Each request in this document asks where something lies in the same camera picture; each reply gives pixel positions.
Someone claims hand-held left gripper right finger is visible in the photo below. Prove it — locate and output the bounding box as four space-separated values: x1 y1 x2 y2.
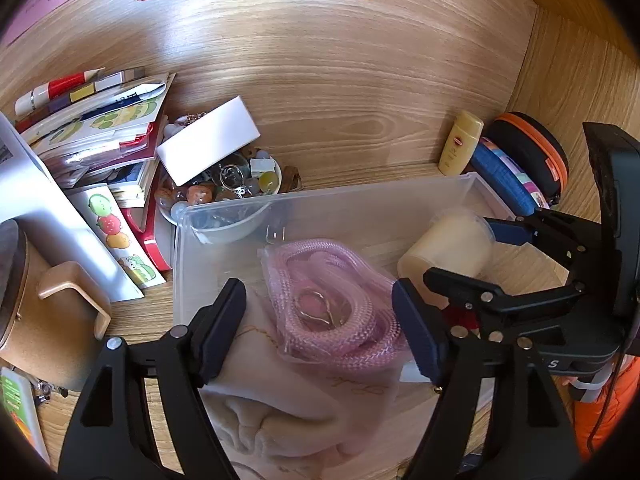
391 277 581 480

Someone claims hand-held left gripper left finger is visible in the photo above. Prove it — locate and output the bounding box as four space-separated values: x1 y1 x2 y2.
57 277 247 480

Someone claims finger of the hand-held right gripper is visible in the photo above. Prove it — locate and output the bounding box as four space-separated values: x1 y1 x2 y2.
482 207 603 286
422 267 601 317

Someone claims cream plastic cup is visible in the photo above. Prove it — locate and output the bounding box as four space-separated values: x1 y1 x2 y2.
397 208 496 293

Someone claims pink braided rope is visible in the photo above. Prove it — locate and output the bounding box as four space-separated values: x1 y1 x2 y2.
261 239 408 373

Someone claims cream cloth pouch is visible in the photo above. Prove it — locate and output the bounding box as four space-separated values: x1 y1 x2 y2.
200 285 406 466

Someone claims clear plastic storage box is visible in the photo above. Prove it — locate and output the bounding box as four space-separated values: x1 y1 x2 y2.
172 172 568 461

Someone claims blue patchwork pencil pouch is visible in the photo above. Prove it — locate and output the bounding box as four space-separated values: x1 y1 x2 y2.
470 137 548 218

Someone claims black orange zipper case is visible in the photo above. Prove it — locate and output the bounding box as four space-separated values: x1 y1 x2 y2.
484 112 570 206

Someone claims white bowl of beads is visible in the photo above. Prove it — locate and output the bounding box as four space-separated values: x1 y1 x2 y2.
155 150 283 246

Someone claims yellow sunscreen bottle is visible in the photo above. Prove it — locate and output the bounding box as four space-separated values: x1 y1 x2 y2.
438 111 485 177

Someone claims brown mug with lid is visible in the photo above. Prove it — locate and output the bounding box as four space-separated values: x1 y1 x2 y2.
0 220 112 392

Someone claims metal key clip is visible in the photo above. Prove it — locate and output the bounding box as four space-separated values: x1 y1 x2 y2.
32 380 68 403

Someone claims small white cardboard box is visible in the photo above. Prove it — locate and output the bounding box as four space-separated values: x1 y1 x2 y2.
156 96 261 186

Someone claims green orange wet wipes pack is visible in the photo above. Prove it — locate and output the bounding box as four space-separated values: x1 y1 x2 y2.
0 366 51 466

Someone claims stack of booklets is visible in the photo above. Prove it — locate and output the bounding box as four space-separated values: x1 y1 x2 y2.
15 72 176 271

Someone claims red white pen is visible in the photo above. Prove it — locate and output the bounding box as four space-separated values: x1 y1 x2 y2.
15 67 106 117

